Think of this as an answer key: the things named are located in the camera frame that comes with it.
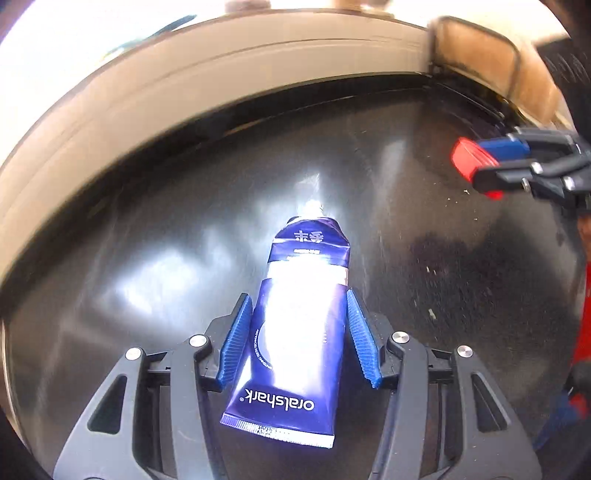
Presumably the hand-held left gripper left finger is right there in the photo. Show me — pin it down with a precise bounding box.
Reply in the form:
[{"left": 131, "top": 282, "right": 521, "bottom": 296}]
[{"left": 53, "top": 292, "right": 254, "bottom": 480}]

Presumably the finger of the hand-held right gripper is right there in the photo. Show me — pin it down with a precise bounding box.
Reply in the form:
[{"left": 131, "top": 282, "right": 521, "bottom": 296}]
[
  {"left": 477, "top": 129, "right": 591, "bottom": 162},
  {"left": 472, "top": 157, "right": 591, "bottom": 204}
]

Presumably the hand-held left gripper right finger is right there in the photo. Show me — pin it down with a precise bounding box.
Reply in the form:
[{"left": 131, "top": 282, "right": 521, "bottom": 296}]
[{"left": 345, "top": 287, "right": 542, "bottom": 480}]

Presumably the small red plastic piece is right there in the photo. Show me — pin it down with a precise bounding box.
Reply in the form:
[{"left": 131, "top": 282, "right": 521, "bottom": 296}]
[{"left": 451, "top": 137, "right": 505, "bottom": 202}]

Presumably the blue toothpaste tube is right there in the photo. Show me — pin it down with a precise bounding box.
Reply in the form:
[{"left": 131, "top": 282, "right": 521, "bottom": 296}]
[{"left": 220, "top": 200, "right": 351, "bottom": 449}]

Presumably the black metal rack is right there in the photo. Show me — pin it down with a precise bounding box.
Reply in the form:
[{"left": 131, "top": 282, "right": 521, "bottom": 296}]
[{"left": 426, "top": 15, "right": 525, "bottom": 121}]

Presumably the wooden cutting board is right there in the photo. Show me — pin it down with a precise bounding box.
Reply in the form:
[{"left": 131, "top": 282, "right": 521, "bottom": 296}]
[{"left": 431, "top": 21, "right": 571, "bottom": 123}]

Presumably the red cloth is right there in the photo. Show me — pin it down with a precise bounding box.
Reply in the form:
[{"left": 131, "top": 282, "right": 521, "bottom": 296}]
[{"left": 570, "top": 217, "right": 591, "bottom": 418}]

